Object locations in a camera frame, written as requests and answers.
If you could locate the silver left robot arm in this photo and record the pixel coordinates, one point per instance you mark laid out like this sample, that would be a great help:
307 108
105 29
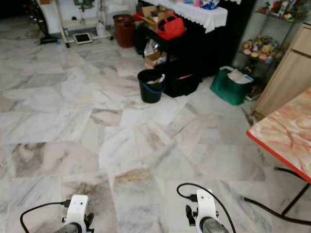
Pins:
73 229

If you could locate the marble folding table red edge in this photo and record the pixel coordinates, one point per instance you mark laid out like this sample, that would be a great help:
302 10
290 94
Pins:
286 131

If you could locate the black plastic bucket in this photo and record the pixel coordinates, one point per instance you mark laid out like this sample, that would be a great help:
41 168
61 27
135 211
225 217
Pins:
149 93

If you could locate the black fabric bag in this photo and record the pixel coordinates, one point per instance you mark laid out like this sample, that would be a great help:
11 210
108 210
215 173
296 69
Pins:
182 85

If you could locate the green shopping bag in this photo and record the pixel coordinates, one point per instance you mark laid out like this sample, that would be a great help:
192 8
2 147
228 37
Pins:
228 90

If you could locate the small cardboard box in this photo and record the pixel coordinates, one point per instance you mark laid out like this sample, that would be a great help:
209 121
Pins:
153 60

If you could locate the black cabinet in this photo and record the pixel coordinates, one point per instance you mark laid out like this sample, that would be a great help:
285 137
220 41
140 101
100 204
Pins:
209 51

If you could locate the metal shelf with toys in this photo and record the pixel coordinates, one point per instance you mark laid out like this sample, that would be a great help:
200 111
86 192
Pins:
257 48

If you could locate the white metal stand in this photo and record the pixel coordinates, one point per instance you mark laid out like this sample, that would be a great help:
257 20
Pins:
64 36

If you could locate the red handbag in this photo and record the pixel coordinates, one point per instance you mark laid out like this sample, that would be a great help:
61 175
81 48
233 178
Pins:
171 28

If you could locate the white plastic bottle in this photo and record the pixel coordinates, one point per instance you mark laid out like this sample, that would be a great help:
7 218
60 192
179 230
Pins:
100 30

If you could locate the brown waste bin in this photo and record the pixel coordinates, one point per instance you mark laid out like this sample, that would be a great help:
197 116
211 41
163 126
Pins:
124 31

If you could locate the white lace tablecloth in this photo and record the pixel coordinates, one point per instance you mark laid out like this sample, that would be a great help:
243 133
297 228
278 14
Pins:
204 17

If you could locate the large open cardboard box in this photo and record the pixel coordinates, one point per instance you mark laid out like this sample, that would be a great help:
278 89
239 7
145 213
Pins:
150 12

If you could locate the blue and white vase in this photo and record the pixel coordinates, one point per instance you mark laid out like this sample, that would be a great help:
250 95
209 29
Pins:
210 4

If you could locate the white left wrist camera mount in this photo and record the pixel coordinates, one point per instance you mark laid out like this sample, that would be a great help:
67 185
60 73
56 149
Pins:
77 208

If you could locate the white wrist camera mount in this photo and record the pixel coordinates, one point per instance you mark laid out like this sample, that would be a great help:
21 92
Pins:
77 208
205 204

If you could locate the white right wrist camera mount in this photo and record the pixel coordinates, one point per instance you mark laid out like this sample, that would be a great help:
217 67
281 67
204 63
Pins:
205 204

